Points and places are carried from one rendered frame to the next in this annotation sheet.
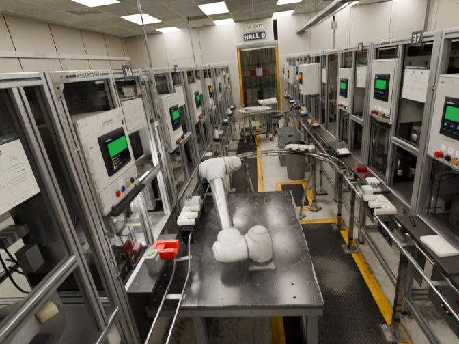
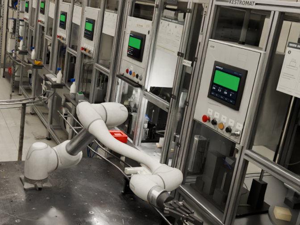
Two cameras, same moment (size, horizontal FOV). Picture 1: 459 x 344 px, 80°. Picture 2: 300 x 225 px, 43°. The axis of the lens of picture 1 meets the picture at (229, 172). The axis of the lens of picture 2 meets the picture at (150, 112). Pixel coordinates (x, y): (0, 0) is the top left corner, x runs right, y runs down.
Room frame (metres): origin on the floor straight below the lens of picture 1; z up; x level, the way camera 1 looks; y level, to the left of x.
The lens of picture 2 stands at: (3.82, -1.02, 1.90)
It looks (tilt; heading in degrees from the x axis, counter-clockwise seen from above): 15 degrees down; 143
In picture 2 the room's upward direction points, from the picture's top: 10 degrees clockwise
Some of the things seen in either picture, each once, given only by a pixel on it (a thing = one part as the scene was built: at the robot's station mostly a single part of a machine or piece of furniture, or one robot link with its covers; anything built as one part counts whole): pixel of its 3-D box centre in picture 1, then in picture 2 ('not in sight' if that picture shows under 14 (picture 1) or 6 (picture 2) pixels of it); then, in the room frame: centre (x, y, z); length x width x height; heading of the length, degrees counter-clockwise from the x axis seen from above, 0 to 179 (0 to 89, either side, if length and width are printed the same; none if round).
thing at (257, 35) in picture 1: (254, 36); not in sight; (9.87, -1.33, 2.81); 0.75 x 0.04 x 0.25; 83
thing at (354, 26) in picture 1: (350, 63); not in sight; (9.53, -4.39, 1.65); 4.64 x 0.08 x 3.30; 83
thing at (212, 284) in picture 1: (238, 234); (79, 211); (1.96, -0.01, 0.66); 1.50 x 1.06 x 0.04; 173
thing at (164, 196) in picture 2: not in sight; (169, 204); (2.65, 0.06, 1.07); 0.09 x 0.08 x 0.07; 8
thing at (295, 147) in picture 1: (299, 149); not in sight; (3.51, -0.97, 0.84); 0.37 x 0.14 x 0.10; 51
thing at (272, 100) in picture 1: (268, 114); not in sight; (8.50, -1.42, 0.48); 0.84 x 0.58 x 0.97; 1
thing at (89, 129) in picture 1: (93, 158); (148, 51); (1.40, 0.70, 1.60); 0.42 x 0.29 x 0.46; 173
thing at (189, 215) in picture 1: (190, 213); (145, 185); (2.07, 0.37, 0.84); 0.36 x 0.14 x 0.10; 173
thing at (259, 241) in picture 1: (258, 241); (39, 159); (1.56, -0.14, 0.85); 0.18 x 0.16 x 0.22; 100
